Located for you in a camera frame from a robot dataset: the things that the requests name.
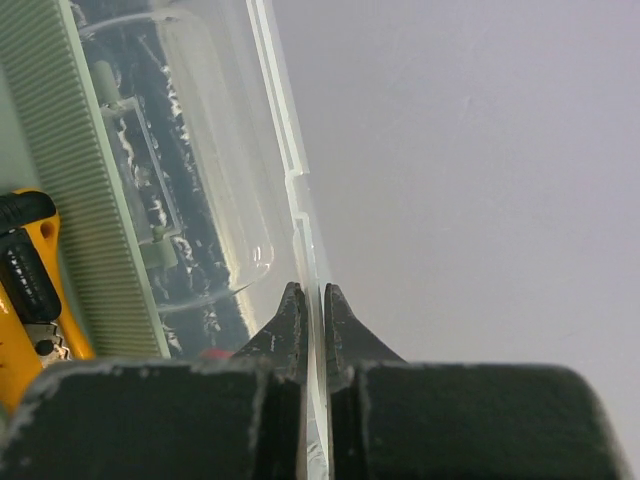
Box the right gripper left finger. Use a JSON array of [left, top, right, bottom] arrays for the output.
[[1, 283, 306, 479]]

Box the red utility knife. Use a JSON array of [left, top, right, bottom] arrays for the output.
[[200, 348, 233, 359]]

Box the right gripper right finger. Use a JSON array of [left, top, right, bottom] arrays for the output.
[[324, 284, 632, 479]]

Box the clear grey plastic toolbox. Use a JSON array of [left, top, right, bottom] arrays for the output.
[[1, 1, 330, 479]]

